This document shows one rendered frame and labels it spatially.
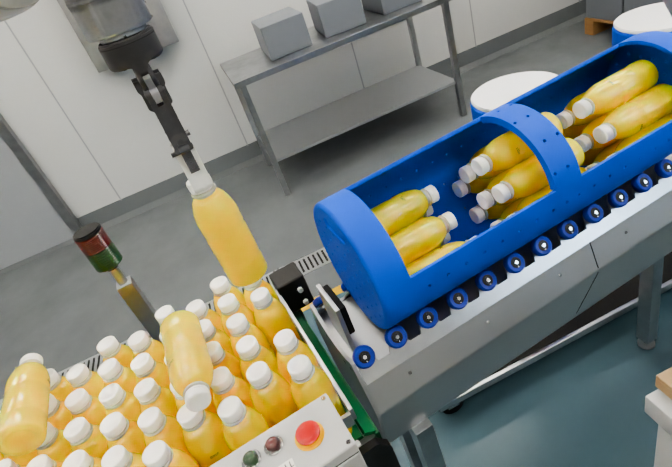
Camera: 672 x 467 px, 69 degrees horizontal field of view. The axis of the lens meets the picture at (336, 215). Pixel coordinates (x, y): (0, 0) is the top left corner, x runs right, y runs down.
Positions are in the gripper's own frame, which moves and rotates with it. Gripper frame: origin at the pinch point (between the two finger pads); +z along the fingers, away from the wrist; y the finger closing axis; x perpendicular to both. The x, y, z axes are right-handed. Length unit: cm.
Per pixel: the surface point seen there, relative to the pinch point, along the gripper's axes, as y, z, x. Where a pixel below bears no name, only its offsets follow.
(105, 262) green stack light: 33.5, 25.0, 26.6
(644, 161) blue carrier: -12, 37, -83
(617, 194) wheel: -8, 45, -79
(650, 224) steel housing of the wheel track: -11, 56, -86
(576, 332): 19, 128, -94
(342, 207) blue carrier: -0.2, 19.3, -20.3
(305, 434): -28.4, 31.3, 3.4
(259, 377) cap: -13.6, 32.3, 6.2
